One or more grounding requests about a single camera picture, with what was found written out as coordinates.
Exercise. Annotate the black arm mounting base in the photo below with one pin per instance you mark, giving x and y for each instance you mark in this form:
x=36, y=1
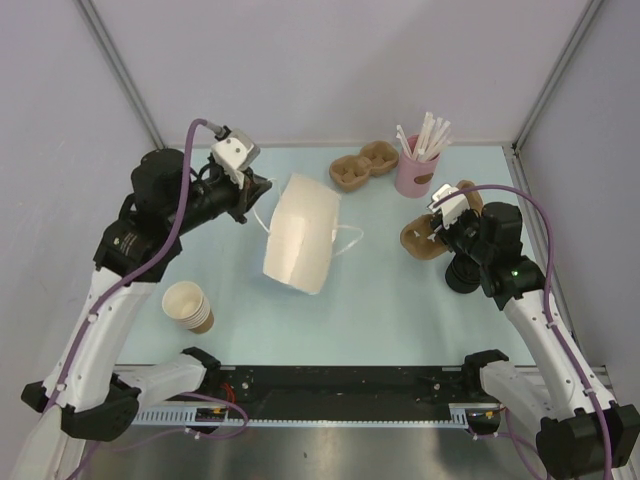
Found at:
x=314, y=388

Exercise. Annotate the brown pulp carrier stack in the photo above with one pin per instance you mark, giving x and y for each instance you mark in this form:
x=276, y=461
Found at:
x=352, y=172

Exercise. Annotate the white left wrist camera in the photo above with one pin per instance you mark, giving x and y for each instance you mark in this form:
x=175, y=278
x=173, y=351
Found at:
x=235, y=153

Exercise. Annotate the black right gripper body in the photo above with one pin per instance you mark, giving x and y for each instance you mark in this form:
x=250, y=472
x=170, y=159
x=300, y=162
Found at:
x=463, y=235

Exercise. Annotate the pink straw holder cup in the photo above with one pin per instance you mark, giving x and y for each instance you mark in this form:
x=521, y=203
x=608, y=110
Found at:
x=413, y=178

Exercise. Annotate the stacked black cup lids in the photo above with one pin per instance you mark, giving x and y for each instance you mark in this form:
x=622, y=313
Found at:
x=462, y=274

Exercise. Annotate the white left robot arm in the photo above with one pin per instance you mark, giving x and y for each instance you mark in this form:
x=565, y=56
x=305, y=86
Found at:
x=96, y=403

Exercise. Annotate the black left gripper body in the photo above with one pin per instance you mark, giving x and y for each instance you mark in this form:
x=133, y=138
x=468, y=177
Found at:
x=212, y=196

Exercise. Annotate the stacked brown paper cups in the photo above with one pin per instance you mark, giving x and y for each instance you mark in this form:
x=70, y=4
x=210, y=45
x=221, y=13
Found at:
x=187, y=305

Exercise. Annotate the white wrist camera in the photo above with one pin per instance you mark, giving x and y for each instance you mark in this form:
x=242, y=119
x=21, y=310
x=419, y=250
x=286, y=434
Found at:
x=235, y=153
x=447, y=205

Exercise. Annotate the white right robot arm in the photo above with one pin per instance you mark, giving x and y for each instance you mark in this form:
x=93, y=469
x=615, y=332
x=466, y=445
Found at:
x=578, y=426

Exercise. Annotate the white wrapped straws bundle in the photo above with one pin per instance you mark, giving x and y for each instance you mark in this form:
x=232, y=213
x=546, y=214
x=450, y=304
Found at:
x=433, y=138

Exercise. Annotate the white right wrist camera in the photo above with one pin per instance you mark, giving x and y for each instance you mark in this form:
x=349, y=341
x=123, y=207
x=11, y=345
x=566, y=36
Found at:
x=447, y=205

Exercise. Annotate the light blue paper bag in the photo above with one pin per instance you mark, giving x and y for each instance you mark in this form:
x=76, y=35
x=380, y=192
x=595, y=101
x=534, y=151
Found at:
x=304, y=234

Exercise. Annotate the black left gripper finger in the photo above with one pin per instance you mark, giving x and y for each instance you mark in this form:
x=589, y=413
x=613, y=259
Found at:
x=255, y=186
x=238, y=216

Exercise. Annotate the white slotted cable duct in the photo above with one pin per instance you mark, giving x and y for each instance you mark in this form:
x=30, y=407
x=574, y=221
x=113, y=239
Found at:
x=415, y=415

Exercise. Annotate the brown pulp cup carrier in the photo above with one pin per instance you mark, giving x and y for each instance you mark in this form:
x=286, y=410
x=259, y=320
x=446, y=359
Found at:
x=418, y=238

